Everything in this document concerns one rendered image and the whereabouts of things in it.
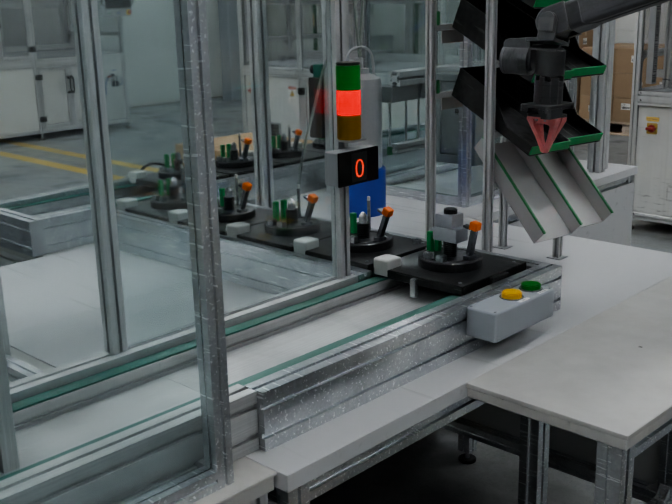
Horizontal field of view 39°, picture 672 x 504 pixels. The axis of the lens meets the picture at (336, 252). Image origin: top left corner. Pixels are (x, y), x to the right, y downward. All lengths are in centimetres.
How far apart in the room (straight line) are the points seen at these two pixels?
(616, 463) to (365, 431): 42
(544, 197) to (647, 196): 409
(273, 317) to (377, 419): 35
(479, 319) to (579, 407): 28
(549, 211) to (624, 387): 64
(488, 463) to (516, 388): 158
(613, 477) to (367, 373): 44
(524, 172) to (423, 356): 71
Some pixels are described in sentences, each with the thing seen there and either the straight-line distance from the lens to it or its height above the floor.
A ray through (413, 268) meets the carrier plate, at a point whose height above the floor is 97.
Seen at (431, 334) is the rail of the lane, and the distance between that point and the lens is 177.
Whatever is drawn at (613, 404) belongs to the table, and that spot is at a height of 86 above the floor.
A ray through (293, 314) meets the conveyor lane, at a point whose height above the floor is 94.
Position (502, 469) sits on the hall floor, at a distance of 327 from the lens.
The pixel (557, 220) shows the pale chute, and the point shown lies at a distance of 228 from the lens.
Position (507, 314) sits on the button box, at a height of 95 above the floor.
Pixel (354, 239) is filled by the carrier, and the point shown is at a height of 100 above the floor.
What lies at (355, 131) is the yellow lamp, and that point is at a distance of 193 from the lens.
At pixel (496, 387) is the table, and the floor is 86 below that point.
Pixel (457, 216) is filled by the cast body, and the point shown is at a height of 108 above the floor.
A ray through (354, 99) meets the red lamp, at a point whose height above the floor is 134.
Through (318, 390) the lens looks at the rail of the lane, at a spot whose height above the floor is 92.
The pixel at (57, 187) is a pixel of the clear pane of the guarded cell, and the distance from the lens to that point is 116.
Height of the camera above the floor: 155
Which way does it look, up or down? 16 degrees down
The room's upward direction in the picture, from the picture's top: 1 degrees counter-clockwise
